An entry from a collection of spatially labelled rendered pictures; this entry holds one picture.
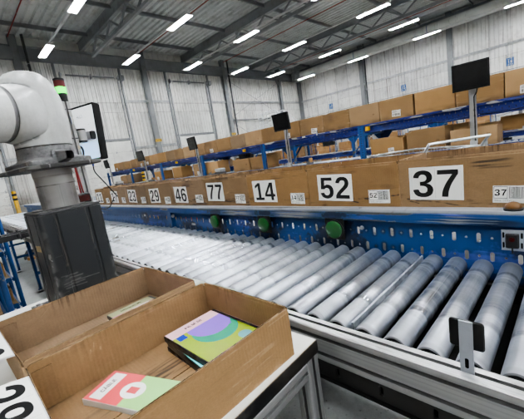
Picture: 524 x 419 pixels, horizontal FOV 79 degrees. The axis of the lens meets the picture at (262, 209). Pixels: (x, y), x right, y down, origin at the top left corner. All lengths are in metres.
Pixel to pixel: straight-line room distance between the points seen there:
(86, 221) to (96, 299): 0.25
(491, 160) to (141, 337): 1.03
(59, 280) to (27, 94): 0.54
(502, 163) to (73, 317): 1.27
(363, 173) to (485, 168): 0.38
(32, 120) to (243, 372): 0.87
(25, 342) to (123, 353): 0.33
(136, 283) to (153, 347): 0.34
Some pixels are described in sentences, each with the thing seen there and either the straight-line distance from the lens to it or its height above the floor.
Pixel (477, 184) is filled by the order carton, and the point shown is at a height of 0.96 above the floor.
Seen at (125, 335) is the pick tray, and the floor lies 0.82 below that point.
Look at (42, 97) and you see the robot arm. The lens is 1.16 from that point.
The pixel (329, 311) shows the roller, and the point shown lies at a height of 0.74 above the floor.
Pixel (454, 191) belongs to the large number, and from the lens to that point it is 1.16.
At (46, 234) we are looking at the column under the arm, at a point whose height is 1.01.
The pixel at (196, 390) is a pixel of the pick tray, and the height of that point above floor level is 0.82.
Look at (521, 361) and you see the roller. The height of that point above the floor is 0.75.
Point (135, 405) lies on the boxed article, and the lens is 0.65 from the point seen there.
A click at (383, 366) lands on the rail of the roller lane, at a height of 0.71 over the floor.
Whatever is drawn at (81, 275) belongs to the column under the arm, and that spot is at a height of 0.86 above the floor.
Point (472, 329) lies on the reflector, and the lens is 0.63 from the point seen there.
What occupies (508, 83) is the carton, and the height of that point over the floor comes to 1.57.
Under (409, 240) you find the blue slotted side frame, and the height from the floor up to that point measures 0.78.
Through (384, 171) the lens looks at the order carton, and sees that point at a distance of 1.22.
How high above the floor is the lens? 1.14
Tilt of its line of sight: 10 degrees down
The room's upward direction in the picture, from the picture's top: 9 degrees counter-clockwise
